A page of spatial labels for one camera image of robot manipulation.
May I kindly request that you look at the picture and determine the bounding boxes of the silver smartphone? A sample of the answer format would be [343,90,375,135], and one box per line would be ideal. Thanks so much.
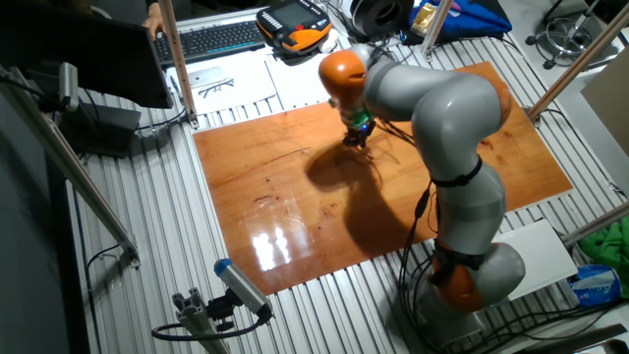
[187,66,226,89]

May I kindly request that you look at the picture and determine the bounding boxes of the white paper sheet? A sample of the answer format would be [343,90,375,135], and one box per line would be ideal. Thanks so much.
[166,51,278,117]
[264,46,345,110]

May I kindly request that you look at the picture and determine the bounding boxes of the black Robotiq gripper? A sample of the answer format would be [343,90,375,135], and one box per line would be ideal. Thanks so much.
[342,120,377,150]

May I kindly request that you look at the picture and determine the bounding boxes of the gold wrapped packet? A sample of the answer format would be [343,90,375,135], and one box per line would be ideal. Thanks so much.
[410,2,437,38]

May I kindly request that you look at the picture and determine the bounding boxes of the blue cloth bag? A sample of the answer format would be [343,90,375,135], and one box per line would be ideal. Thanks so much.
[400,0,513,46]

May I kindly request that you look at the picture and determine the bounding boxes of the black keyboard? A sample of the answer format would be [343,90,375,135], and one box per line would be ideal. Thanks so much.
[153,20,266,68]

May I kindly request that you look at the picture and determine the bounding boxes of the person's hand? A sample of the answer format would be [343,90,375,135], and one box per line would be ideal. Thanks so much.
[141,2,166,41]

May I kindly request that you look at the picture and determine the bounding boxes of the slanted aluminium frame post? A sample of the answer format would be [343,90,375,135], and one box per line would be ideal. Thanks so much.
[524,2,629,128]

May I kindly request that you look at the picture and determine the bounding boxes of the low aluminium frame beam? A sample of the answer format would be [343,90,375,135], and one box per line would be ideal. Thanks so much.
[561,201,629,247]

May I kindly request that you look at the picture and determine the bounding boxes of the black framed glasses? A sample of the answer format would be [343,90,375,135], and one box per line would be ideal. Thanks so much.
[198,77,236,99]

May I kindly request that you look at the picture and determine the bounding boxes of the black camera cable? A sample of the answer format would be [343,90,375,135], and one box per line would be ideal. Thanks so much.
[150,314,270,342]

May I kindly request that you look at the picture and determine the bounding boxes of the slim aluminium frame post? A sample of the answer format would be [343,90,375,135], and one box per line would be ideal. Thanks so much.
[420,0,454,63]

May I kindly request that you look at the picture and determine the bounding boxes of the long aluminium frame beam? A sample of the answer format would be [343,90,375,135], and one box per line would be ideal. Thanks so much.
[0,66,142,269]

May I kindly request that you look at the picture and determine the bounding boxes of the grey camera on frame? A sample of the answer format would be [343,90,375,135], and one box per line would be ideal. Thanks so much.
[57,61,81,113]

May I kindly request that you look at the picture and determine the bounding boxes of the upright aluminium frame post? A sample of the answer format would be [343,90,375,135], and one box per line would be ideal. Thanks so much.
[157,0,200,130]

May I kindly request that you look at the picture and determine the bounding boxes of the orange black teach pendant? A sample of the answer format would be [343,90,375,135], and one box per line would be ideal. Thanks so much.
[255,0,333,54]

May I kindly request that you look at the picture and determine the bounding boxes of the white flat plate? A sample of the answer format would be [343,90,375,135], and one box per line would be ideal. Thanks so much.
[490,218,579,301]

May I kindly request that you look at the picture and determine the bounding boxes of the short aluminium profile stand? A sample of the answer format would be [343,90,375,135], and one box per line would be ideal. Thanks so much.
[171,287,232,354]

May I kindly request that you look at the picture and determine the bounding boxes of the black box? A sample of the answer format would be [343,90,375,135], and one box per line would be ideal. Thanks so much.
[58,100,143,158]

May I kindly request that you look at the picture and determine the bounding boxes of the metal stool base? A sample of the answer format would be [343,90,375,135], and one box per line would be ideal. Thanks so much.
[524,0,620,71]

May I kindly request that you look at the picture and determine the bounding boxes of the orange-brown wooden board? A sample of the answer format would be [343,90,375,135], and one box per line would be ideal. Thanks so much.
[193,60,575,296]

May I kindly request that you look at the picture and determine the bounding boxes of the cardboard sheet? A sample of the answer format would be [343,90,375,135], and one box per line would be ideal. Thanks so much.
[581,46,629,158]

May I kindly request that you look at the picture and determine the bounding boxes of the black monitor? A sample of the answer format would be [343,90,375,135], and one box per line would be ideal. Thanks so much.
[0,0,174,109]

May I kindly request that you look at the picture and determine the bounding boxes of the white computer mouse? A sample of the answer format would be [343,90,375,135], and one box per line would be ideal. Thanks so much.
[318,28,340,54]

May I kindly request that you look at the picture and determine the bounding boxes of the green cloth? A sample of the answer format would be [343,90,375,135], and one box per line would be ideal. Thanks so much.
[579,220,629,299]

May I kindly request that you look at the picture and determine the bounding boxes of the blue tissue pack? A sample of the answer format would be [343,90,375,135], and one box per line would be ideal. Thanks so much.
[567,264,623,307]

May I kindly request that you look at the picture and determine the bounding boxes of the grey camera with blue end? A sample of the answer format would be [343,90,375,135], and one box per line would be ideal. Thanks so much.
[213,258,274,319]

